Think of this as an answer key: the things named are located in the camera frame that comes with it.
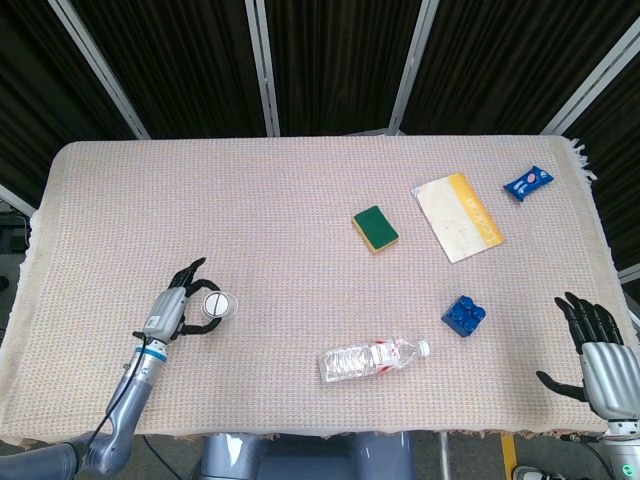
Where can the white paper cup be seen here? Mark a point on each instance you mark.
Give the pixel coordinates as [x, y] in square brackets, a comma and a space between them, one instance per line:
[220, 305]

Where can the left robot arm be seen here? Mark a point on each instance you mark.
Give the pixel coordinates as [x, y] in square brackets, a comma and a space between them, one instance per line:
[125, 405]

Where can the blue snack packet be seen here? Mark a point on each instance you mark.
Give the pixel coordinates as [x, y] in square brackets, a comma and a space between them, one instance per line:
[529, 183]

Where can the blue toy building block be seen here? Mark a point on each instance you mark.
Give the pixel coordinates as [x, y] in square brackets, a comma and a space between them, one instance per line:
[464, 316]

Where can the yellow floor tape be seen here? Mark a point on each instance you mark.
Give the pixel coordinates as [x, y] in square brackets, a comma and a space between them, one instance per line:
[508, 457]

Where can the clear plastic water bottle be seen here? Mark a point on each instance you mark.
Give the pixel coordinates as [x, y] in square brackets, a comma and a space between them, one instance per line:
[370, 359]

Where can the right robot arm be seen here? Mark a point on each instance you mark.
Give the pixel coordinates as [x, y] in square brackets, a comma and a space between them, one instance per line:
[622, 450]

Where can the beige woven tablecloth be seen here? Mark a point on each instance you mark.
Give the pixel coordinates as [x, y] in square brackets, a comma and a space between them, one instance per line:
[280, 210]

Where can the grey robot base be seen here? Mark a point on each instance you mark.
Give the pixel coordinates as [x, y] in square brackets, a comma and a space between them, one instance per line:
[307, 456]

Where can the yellow and white booklet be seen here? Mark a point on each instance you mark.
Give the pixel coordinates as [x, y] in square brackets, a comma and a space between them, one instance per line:
[457, 217]

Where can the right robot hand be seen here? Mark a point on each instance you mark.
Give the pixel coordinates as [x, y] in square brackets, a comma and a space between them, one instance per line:
[607, 380]

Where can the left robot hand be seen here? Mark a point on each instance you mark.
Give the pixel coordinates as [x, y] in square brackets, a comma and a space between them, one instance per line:
[172, 310]

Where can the green and yellow sponge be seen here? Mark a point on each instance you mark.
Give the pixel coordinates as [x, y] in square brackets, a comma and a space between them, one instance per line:
[376, 229]

